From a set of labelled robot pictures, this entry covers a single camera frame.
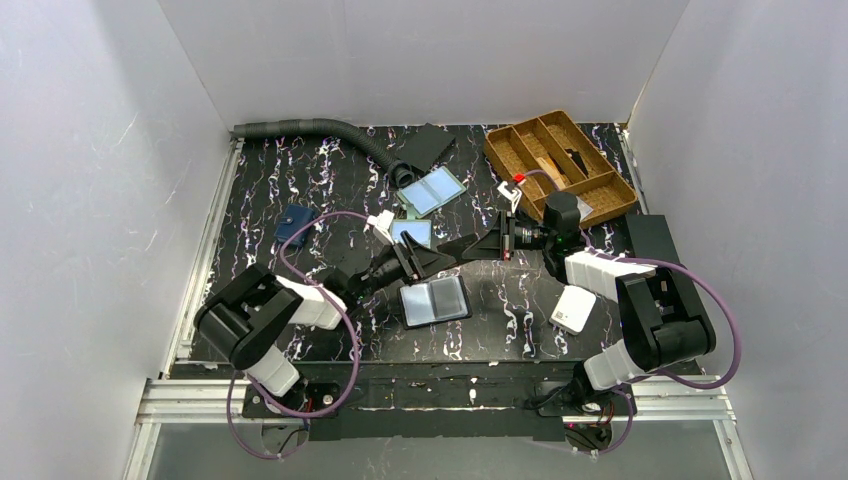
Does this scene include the green card holder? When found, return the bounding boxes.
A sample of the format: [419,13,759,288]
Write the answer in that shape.
[390,219,432,247]
[397,166,467,218]

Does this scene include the black card holder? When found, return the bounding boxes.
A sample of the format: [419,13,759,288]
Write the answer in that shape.
[398,276,473,329]

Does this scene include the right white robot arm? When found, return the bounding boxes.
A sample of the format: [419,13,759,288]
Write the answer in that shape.
[459,191,715,398]

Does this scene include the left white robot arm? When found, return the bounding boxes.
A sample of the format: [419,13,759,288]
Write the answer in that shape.
[194,233,478,398]

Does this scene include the black card in tray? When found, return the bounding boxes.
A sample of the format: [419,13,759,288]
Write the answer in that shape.
[566,149,590,178]

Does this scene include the white box with code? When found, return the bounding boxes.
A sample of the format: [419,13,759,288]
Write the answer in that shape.
[549,285,597,335]

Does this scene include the wooden piece in tray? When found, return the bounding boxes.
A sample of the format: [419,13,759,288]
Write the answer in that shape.
[536,155,568,190]

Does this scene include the wicker divided tray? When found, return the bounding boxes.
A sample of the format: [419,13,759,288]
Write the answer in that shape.
[484,110,637,229]

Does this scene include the black box right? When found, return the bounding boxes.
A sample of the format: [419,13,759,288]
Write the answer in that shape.
[624,214,682,265]

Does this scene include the blue snap wallet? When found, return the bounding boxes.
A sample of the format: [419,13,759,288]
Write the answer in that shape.
[274,204,317,249]

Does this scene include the black square pad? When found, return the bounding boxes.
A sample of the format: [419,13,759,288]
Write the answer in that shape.
[397,124,456,175]

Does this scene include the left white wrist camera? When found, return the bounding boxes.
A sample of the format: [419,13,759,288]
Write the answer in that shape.
[366,210,395,245]

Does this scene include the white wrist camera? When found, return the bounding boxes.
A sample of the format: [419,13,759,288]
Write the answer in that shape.
[366,210,395,245]
[497,174,526,215]

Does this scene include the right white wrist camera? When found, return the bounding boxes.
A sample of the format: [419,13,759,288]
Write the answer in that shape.
[497,174,526,215]

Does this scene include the grey corrugated hose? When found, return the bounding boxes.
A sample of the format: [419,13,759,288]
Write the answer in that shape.
[233,119,420,190]

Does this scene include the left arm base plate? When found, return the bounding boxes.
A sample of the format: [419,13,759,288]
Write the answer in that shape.
[242,383,342,419]

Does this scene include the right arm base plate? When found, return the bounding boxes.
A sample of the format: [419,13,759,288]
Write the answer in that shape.
[525,380,637,422]

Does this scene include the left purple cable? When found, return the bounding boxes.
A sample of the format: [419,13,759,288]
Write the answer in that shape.
[226,211,372,461]

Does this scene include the purple cable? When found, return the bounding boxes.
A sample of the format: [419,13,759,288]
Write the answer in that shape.
[226,211,372,461]
[523,168,743,456]

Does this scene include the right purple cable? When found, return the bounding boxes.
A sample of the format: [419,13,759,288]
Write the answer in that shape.
[523,168,743,456]

